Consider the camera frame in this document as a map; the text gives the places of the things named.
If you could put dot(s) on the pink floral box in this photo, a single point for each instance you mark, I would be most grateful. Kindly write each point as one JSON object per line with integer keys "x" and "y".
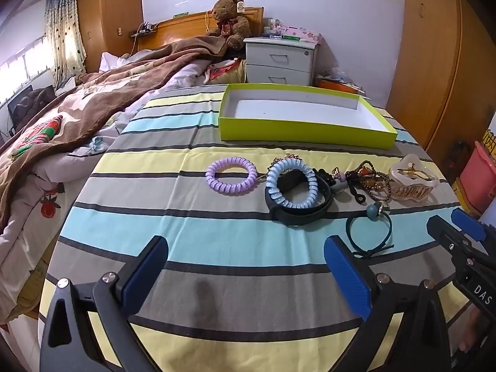
{"x": 302, "y": 33}

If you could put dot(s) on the black wristband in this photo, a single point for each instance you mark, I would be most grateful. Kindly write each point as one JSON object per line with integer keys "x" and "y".
{"x": 302, "y": 219}

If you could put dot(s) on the power strip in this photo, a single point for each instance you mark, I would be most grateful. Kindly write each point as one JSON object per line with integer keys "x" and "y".
{"x": 145, "y": 29}

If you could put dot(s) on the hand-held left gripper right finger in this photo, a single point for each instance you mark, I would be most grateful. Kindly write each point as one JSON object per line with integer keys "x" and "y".
{"x": 345, "y": 275}

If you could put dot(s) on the beige hair claw clip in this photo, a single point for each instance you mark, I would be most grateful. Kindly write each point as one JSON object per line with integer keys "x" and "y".
{"x": 410, "y": 193}

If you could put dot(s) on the orange box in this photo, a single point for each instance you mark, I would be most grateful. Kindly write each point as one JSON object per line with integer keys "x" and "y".
{"x": 337, "y": 85}

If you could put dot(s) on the wooden wardrobe with flower stickers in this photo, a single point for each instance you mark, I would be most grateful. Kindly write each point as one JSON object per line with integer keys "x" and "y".
{"x": 112, "y": 15}

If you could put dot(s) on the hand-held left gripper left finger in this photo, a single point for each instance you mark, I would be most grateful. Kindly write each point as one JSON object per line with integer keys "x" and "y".
{"x": 145, "y": 275}

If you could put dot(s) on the shallow green box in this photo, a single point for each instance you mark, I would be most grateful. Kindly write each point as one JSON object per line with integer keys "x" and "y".
{"x": 310, "y": 131}

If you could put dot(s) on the dotted curtain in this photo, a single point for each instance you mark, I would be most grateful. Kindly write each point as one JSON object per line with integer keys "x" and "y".
{"x": 64, "y": 38}

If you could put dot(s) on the wooden headboard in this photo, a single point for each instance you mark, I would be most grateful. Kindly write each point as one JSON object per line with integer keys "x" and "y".
{"x": 182, "y": 27}

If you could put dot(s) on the small toiletry bottles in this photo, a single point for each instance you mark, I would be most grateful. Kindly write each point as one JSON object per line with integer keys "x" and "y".
{"x": 272, "y": 29}

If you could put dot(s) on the brown blanket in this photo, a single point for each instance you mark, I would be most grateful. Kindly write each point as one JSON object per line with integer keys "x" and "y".
{"x": 116, "y": 85}

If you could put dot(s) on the red and yellow pillow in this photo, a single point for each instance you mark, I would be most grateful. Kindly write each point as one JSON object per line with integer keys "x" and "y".
{"x": 228, "y": 71}

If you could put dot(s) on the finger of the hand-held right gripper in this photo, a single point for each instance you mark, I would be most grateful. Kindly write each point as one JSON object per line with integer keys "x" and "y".
{"x": 443, "y": 234}
{"x": 467, "y": 223}

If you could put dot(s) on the brown teddy bear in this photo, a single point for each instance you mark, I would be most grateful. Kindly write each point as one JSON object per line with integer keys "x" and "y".
{"x": 228, "y": 19}

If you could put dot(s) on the person's right hand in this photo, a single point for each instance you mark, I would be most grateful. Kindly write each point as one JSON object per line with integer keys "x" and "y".
{"x": 471, "y": 331}

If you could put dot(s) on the red green plaid cloth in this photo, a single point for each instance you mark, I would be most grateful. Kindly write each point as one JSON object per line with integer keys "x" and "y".
{"x": 37, "y": 135}

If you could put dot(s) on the black chair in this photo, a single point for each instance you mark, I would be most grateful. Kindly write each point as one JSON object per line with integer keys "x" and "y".
{"x": 33, "y": 102}

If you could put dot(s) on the white nightstand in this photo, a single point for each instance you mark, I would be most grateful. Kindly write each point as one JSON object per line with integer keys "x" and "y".
{"x": 279, "y": 62}

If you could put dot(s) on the pink plastic bucket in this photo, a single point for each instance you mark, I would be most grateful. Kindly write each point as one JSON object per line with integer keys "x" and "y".
{"x": 480, "y": 178}

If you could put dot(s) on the plain wooden wardrobe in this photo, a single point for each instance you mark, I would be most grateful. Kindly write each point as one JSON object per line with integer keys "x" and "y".
{"x": 430, "y": 66}

